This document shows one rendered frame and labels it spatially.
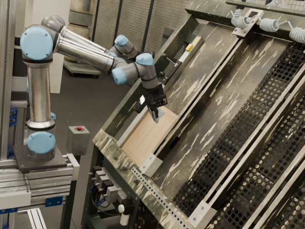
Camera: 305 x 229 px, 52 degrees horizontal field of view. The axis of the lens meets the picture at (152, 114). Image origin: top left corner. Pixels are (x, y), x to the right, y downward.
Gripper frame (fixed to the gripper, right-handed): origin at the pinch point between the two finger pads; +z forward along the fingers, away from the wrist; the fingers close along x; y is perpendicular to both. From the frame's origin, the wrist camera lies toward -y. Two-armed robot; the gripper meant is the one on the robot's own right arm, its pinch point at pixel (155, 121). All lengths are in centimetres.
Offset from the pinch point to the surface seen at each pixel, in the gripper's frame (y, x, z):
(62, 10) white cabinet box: 66, 423, 19
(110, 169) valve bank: -22, 43, 50
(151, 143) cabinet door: 6.3, 28.6, 35.1
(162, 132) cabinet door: 14.7, 26.8, 29.9
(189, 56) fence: 58, 51, 1
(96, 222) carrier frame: -44, 60, 105
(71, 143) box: -36, 69, 34
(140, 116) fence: 12, 51, 28
